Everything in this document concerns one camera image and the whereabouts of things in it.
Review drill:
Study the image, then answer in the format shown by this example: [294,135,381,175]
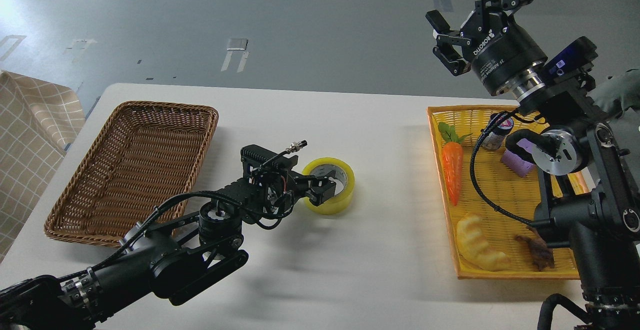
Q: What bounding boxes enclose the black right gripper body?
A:
[462,18,548,96]

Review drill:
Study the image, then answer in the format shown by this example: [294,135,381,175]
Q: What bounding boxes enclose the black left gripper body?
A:
[260,166,313,210]

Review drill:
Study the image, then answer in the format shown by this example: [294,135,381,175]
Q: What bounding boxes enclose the yellow tape roll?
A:
[303,157,355,216]

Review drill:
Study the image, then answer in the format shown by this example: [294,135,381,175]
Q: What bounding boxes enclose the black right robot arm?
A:
[426,0,640,330]

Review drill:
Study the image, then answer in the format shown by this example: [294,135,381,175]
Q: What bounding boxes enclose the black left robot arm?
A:
[0,141,354,330]

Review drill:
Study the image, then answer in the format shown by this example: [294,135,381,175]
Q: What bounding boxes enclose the small dark jar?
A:
[481,113,514,152]

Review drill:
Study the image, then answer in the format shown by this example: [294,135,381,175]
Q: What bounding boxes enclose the orange toy carrot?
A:
[438,122,470,206]

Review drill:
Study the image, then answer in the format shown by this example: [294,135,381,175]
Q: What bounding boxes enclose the purple foam block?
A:
[500,139,536,178]

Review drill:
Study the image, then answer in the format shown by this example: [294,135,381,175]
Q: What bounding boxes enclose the yellow plastic basket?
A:
[426,105,579,280]

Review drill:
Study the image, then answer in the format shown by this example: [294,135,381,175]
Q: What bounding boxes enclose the brown wicker basket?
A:
[43,101,219,247]

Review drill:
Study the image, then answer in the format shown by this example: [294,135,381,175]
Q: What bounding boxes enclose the yellow toy croissant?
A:
[455,213,511,272]

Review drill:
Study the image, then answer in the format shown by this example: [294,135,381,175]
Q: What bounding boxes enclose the brown toy animal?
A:
[513,226,556,272]

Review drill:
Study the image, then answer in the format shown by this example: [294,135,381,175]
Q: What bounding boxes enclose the beige checkered cloth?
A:
[0,70,86,259]

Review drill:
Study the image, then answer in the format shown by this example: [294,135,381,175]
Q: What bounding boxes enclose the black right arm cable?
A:
[469,113,538,227]

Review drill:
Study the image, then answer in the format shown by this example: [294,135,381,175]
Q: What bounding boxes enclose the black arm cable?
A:
[60,190,296,283]
[469,113,538,227]

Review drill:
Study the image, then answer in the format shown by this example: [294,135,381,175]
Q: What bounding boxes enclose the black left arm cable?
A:
[60,190,296,283]

